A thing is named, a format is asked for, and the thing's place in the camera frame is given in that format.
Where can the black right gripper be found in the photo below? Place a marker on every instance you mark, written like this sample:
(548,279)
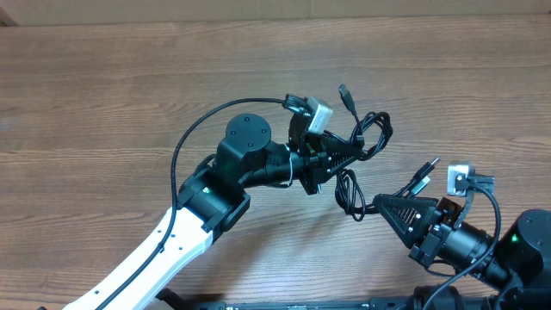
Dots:
(445,213)

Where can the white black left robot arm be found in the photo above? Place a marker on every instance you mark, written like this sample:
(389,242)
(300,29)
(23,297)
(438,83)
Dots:
(208,204)

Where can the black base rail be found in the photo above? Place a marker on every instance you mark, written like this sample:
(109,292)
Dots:
(336,305)

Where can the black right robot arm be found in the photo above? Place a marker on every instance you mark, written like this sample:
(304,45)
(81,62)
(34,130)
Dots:
(515,263)

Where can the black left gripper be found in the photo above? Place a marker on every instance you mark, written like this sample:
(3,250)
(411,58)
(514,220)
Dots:
(315,164)

